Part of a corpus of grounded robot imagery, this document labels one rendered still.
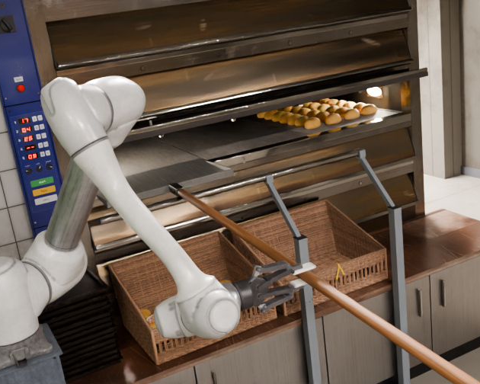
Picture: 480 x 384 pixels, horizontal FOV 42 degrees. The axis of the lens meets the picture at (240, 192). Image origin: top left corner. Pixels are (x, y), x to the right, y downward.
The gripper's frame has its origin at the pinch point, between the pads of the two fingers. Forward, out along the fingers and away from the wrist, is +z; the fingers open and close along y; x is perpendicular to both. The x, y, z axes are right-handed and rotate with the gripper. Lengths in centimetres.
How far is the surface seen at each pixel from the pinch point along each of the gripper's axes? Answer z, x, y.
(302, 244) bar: 39, -68, 24
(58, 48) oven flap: -29, -127, -61
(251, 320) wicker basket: 17, -78, 55
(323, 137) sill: 91, -129, 0
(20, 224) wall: -58, -126, 5
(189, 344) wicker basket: -11, -77, 55
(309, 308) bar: 39, -68, 52
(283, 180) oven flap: 65, -128, 16
